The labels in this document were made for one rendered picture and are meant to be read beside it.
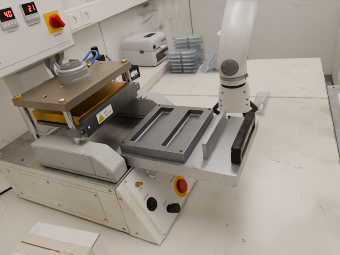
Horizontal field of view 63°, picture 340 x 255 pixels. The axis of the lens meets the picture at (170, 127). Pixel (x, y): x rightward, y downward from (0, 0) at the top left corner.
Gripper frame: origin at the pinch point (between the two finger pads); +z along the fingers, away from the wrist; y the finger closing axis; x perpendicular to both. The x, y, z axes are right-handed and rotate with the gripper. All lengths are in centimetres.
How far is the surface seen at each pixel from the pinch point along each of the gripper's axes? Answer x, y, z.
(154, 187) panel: 34.9, 18.8, -2.6
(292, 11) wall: -217, -46, 8
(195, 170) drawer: 40.6, 6.2, -13.7
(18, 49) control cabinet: 23, 53, -37
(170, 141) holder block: 32.5, 13.1, -15.3
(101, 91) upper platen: 20.0, 34.5, -23.2
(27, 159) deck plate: 34, 55, -10
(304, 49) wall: -215, -60, 45
